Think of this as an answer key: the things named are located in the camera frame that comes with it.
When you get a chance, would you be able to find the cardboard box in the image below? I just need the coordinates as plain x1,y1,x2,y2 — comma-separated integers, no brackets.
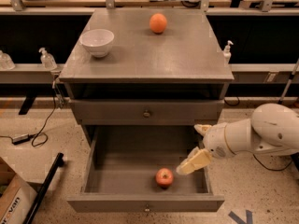
0,158,36,224

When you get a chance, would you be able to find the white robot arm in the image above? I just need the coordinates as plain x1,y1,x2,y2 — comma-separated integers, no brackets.
177,104,299,175

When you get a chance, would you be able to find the clear pump bottle left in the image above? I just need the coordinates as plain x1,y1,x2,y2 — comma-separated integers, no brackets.
39,48,57,70

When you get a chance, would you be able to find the white pump bottle right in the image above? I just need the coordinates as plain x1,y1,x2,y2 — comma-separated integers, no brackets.
223,40,234,63

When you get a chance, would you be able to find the white pole with black foot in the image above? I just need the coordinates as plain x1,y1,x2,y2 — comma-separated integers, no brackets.
278,59,299,105

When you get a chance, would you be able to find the black power adapter with cable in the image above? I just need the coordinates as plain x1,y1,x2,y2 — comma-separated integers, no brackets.
0,80,57,147

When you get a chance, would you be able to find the open grey middle drawer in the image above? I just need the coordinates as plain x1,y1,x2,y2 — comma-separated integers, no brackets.
67,126,224,212

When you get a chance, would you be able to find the white ceramic bowl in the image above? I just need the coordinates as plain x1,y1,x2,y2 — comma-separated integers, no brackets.
79,29,115,58

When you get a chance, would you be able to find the black metal bar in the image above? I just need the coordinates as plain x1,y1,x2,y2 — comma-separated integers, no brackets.
22,152,64,224

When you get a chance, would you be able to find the grey wooden drawer cabinet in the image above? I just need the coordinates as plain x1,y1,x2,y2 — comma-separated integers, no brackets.
60,8,234,139

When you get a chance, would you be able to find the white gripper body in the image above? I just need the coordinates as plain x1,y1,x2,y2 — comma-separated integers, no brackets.
203,122,234,159

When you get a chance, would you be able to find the red apple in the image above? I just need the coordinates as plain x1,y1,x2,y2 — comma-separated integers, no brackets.
155,168,174,189

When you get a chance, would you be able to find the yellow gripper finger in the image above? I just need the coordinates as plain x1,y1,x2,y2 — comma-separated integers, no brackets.
176,147,212,175
194,124,211,136

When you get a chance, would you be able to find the black floor cable right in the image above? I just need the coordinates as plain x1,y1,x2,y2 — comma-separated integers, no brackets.
252,153,294,173

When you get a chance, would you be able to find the closed grey top drawer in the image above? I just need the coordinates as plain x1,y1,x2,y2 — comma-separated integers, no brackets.
70,100,224,126

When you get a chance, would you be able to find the orange fruit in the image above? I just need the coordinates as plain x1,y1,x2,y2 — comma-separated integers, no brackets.
149,13,167,34

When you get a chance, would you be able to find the blue tape floor marking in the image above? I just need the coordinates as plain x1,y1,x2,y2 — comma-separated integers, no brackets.
228,209,254,224

